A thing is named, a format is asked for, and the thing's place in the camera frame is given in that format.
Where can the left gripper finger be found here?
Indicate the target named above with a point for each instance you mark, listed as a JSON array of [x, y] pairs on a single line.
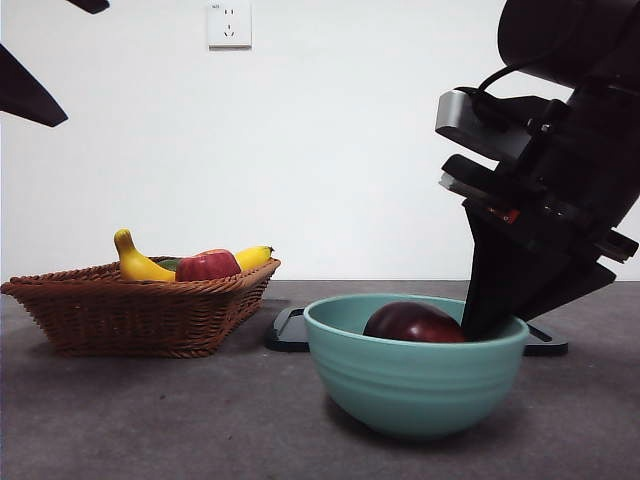
[[90, 5], [25, 95]]

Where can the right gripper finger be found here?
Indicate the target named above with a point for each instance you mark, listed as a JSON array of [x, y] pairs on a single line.
[[570, 285], [495, 270]]

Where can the dark purple plum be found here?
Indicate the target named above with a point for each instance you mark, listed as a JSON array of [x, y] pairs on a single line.
[[410, 325]]

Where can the teal ribbed bowl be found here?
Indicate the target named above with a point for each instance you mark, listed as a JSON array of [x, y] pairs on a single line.
[[410, 390]]

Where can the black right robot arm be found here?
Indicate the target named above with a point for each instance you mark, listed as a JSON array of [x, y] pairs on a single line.
[[560, 35]]

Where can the yellow banana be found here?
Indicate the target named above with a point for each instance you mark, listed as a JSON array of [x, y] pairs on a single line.
[[132, 262]]

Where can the black rectangular tray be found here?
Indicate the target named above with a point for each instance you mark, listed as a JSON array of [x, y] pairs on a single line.
[[287, 335]]

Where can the green fruit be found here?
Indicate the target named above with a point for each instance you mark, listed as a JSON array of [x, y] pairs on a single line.
[[170, 263]]

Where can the red apple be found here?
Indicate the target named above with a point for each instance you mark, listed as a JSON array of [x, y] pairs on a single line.
[[207, 265]]

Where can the brown wicker basket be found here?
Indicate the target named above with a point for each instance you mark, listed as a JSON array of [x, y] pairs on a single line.
[[135, 320]]

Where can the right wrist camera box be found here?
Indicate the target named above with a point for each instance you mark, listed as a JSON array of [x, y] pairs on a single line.
[[460, 122]]

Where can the white wall power socket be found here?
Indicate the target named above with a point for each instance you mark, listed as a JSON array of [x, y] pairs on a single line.
[[230, 25]]

